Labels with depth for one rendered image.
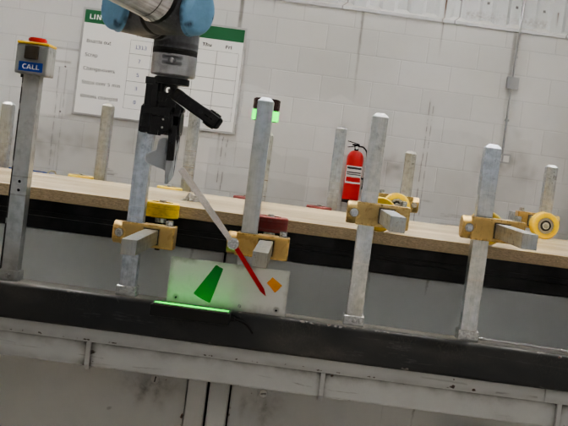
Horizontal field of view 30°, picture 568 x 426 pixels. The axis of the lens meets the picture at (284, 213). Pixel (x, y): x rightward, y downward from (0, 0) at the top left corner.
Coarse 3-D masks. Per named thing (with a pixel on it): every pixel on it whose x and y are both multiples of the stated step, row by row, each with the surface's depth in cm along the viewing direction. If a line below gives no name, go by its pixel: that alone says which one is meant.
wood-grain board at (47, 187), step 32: (0, 192) 247; (32, 192) 247; (64, 192) 247; (96, 192) 259; (128, 192) 278; (160, 192) 300; (288, 224) 246; (320, 224) 246; (352, 224) 264; (416, 224) 307; (512, 256) 245; (544, 256) 245
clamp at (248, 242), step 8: (232, 232) 231; (240, 232) 229; (240, 240) 229; (248, 240) 229; (256, 240) 229; (272, 240) 229; (280, 240) 229; (288, 240) 229; (240, 248) 230; (248, 248) 230; (272, 248) 229; (280, 248) 229; (288, 248) 230; (248, 256) 230; (272, 256) 229; (280, 256) 229
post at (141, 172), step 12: (144, 144) 230; (144, 156) 230; (144, 168) 230; (132, 180) 230; (144, 180) 230; (132, 192) 230; (144, 192) 230; (132, 204) 230; (144, 204) 230; (132, 216) 230; (144, 216) 232; (132, 264) 231; (120, 276) 231; (132, 276) 231
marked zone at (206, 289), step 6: (216, 270) 230; (210, 276) 230; (216, 276) 230; (204, 282) 230; (210, 282) 230; (216, 282) 230; (198, 288) 230; (204, 288) 230; (210, 288) 230; (198, 294) 230; (204, 294) 230; (210, 294) 230; (210, 300) 230
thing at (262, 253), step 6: (264, 240) 229; (258, 246) 212; (264, 246) 214; (270, 246) 216; (258, 252) 201; (264, 252) 201; (270, 252) 220; (252, 258) 201; (258, 258) 201; (264, 258) 201; (252, 264) 201; (258, 264) 201; (264, 264) 201
